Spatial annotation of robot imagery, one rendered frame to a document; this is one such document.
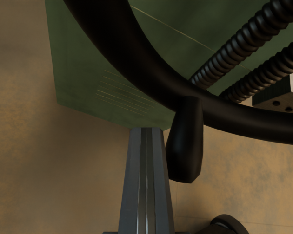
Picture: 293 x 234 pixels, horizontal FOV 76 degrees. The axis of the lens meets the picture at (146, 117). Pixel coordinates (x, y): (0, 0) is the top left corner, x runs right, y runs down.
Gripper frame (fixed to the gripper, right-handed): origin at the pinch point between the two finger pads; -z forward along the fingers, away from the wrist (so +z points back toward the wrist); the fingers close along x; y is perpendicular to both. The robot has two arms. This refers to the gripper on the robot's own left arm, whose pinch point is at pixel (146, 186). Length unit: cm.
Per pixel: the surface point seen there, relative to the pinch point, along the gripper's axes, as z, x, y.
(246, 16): -24.6, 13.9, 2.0
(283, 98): -24.8, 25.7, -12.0
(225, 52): -12.7, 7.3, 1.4
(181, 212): -32, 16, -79
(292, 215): -43, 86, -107
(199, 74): -14.6, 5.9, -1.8
